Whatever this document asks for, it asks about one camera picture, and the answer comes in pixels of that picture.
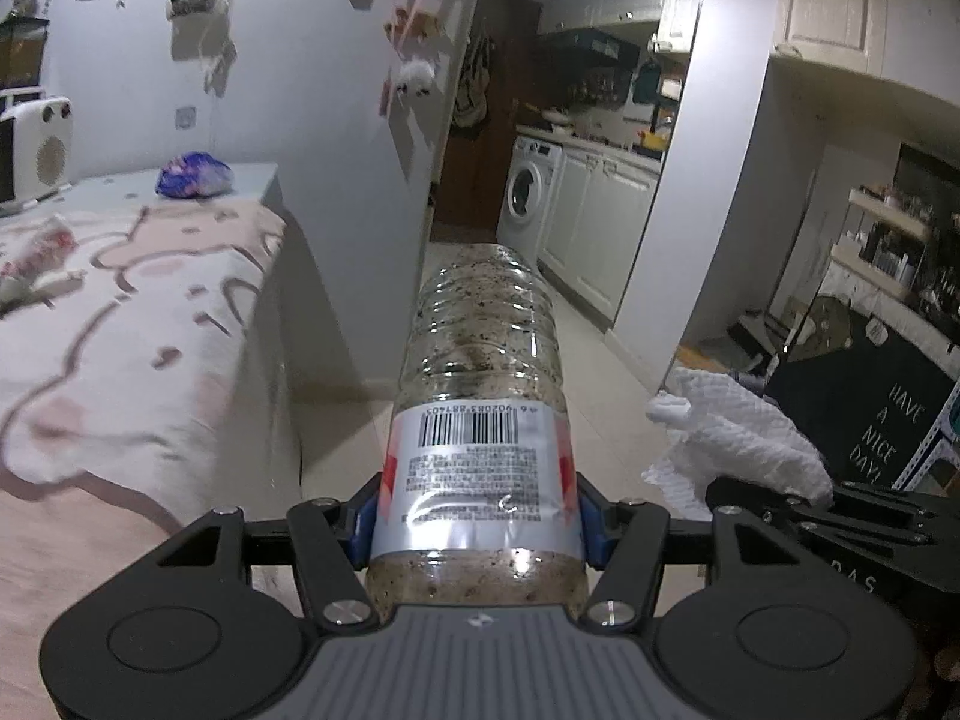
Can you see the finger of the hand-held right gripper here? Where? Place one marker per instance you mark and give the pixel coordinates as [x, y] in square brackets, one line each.
[885, 502]
[780, 514]

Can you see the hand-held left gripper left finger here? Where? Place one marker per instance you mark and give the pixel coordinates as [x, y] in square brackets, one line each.
[364, 532]

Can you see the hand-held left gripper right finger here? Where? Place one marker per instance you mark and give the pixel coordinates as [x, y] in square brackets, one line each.
[594, 529]

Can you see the white paper towel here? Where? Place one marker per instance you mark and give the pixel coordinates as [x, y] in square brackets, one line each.
[735, 427]

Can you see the black printed bin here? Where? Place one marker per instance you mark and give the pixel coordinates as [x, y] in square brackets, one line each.
[847, 390]

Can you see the clear plastic bottle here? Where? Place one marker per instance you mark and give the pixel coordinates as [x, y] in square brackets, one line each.
[480, 330]

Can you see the white shelf with bottles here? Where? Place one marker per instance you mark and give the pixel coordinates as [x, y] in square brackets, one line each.
[892, 255]

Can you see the pink and white printed blanket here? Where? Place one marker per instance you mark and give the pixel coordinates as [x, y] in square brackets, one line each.
[150, 330]

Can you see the white kitchen base cabinets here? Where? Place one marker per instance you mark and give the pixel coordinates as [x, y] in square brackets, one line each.
[600, 225]

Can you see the white washing machine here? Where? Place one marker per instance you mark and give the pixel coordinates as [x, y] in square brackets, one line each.
[529, 195]

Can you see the dark brown door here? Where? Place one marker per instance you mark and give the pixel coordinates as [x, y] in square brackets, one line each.
[469, 172]

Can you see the yellow container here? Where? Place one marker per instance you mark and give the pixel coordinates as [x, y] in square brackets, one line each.
[652, 140]

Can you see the purple snack bag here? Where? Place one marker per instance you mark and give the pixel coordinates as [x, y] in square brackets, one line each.
[193, 176]

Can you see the light blue table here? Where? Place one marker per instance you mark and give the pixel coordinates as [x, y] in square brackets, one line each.
[112, 184]

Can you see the hanging tote bag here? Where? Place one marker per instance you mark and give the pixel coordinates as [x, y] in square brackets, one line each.
[471, 90]

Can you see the white plush toy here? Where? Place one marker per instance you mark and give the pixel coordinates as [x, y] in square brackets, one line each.
[415, 79]

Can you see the black range hood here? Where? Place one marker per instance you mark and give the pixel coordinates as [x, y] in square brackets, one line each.
[589, 45]

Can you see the white electric heater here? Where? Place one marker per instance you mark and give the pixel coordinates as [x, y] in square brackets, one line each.
[45, 150]

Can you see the white drawer cabinet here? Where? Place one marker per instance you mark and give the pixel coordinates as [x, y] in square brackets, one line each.
[19, 97]

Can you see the glass tank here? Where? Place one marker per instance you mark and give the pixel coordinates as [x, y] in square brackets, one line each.
[22, 52]

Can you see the wall socket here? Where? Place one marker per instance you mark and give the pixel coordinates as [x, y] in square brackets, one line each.
[185, 117]

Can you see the white wall cabinet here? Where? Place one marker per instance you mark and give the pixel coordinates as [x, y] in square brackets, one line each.
[829, 11]

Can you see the grey wall organiser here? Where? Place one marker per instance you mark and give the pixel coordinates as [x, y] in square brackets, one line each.
[195, 4]

